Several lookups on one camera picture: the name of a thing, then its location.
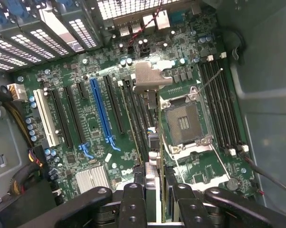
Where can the black plastic air shroud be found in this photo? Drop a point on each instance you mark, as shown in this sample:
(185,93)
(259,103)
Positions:
(26,204)

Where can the long black expansion slot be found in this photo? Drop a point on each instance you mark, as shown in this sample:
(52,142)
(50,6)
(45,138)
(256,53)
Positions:
(113,104)
(74,114)
(61,118)

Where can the white expansion slot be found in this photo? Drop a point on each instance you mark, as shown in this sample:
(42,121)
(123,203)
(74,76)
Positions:
(46,118)

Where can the round coin battery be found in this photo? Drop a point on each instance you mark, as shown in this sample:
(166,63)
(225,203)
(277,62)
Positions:
(233,184)

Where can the green motherboard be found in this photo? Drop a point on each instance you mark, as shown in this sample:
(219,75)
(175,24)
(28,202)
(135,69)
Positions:
(93,123)

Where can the black RAM slot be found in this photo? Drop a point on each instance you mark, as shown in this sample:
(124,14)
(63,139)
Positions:
(233,107)
(215,107)
(221,107)
(227,107)

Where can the short black expansion slot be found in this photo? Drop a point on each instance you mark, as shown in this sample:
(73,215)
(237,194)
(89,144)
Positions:
(82,91)

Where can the silver finned chipset heatsink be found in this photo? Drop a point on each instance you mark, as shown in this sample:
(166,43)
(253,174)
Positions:
(93,178)

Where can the white power connector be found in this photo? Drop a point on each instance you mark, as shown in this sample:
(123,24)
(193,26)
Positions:
(17,91)

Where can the open black PC case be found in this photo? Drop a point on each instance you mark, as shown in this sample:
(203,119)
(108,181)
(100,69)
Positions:
(271,107)

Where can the metal socket cover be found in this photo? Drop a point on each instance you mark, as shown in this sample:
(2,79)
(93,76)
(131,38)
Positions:
(204,141)

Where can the CPU socket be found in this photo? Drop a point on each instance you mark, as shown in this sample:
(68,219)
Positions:
(183,123)

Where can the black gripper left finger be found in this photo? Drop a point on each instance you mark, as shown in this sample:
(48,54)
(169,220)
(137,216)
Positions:
(133,206)

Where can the blue expansion slot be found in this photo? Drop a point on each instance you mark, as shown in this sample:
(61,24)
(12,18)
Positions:
(100,107)

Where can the thin metal locking lever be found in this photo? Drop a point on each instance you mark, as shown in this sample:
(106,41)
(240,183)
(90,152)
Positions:
(209,82)

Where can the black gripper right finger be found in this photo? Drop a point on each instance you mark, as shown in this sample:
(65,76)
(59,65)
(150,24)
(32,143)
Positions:
(190,209)

